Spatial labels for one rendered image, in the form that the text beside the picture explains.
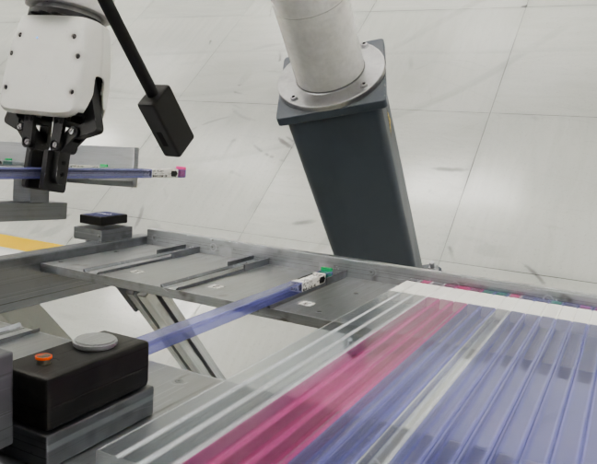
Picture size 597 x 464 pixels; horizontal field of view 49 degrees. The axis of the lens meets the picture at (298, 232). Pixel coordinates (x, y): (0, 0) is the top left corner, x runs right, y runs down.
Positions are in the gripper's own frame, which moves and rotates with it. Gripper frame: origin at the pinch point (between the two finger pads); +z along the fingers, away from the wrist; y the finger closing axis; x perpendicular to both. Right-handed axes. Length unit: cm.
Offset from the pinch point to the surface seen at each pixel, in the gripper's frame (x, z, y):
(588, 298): 22, 5, 53
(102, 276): 8.1, 10.6, 2.6
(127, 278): 8.5, 10.3, 5.6
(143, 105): -18.0, -4.0, 23.5
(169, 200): 133, -1, -70
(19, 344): -13.7, 13.9, 12.5
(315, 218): 128, -2, -17
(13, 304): 5.9, 15.4, -7.4
